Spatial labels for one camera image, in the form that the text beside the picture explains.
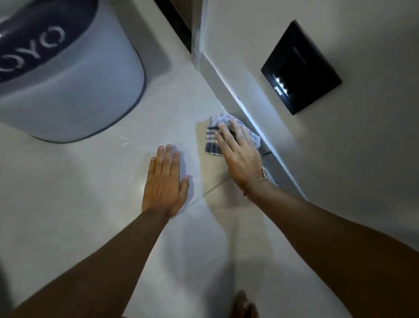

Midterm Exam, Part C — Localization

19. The black wall switch panel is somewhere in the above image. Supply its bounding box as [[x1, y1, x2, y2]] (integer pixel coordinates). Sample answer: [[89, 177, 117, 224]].
[[261, 20, 343, 116]]

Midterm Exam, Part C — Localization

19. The person's right hand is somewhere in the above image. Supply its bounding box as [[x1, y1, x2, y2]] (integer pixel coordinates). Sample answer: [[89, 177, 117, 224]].
[[214, 119, 268, 192]]

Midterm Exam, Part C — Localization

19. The person's right forearm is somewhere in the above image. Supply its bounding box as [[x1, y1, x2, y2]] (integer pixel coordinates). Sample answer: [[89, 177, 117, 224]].
[[245, 179, 419, 318]]

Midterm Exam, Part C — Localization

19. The white skirting board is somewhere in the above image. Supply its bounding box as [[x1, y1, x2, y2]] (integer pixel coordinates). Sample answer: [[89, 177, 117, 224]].
[[191, 52, 308, 200]]

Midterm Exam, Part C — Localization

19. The blue white checked cleaning cloth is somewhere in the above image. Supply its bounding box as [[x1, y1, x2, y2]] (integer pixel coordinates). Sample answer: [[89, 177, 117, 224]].
[[205, 113, 262, 156]]

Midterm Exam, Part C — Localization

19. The person's bare foot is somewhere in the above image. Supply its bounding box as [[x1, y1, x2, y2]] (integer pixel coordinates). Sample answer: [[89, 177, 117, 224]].
[[230, 290, 260, 318]]

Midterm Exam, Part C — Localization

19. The dark navy bin lid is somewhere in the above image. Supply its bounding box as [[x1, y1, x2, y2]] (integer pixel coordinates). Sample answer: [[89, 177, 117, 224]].
[[0, 0, 99, 84]]

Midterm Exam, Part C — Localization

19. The person's left forearm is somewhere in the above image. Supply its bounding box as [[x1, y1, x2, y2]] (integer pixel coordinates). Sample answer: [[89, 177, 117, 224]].
[[6, 210, 171, 318]]

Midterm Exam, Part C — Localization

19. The person's left hand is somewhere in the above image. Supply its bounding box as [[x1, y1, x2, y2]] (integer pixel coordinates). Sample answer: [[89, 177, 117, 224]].
[[141, 144, 191, 219]]

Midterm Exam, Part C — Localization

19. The thin thread wrist bracelet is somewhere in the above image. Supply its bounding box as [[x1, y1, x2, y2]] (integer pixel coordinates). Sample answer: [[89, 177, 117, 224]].
[[242, 177, 268, 197]]

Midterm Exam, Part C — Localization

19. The white plastic waste bin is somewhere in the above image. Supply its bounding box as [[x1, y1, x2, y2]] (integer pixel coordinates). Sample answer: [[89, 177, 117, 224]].
[[0, 0, 146, 144]]

